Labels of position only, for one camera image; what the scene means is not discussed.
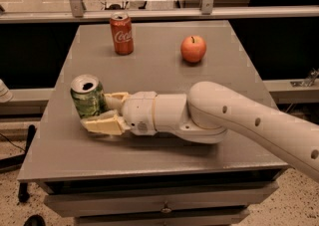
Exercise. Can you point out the metal drawer knob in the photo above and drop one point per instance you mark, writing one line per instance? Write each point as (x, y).
(166, 210)

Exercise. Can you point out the red apple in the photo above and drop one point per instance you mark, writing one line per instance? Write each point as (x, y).
(193, 49)

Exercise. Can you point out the green soda can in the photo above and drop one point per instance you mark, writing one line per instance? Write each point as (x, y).
(88, 96)

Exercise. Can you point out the red Coca-Cola can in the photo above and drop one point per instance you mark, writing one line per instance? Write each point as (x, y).
(121, 27)

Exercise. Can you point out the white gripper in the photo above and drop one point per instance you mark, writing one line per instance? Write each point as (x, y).
(139, 112)

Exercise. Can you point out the grey cabinet drawer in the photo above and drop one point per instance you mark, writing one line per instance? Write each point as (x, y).
(153, 200)

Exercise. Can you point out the white object at left edge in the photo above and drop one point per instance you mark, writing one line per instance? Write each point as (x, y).
(5, 94)

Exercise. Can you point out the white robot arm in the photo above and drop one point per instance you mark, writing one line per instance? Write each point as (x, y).
(205, 114)

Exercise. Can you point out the black chair base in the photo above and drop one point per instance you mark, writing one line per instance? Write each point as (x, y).
(16, 161)

